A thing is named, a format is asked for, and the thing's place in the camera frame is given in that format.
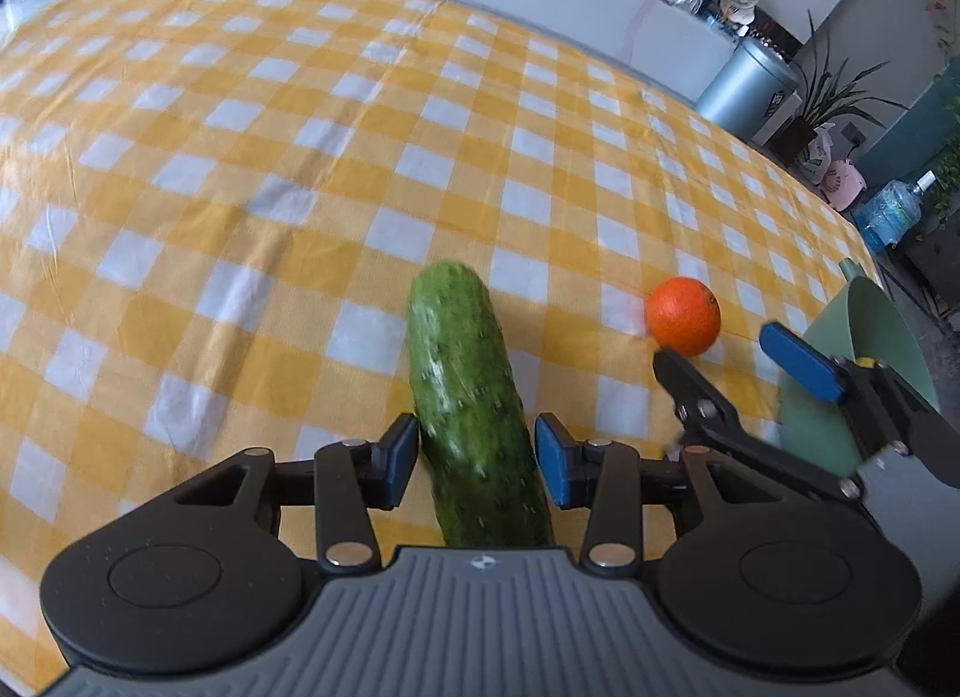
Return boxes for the large orange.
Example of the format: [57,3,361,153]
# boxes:
[646,277,721,357]

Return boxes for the green cucumber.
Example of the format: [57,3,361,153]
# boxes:
[407,260,555,549]

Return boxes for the green bowl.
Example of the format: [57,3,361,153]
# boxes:
[778,257,943,480]

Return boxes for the dark grey drawer cabinet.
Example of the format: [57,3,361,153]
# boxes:
[895,211,960,312]

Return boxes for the blue water jug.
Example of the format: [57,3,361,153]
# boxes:
[854,170,937,254]

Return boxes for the pink piggy fan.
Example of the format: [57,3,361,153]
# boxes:
[818,160,866,213]

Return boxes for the tall leafy potted plant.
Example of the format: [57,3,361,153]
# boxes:
[768,13,907,167]

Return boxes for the silver pedal trash bin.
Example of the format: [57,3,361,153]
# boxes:
[695,37,800,142]

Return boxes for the yellow checkered tablecloth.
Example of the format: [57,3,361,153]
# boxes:
[2,0,867,692]

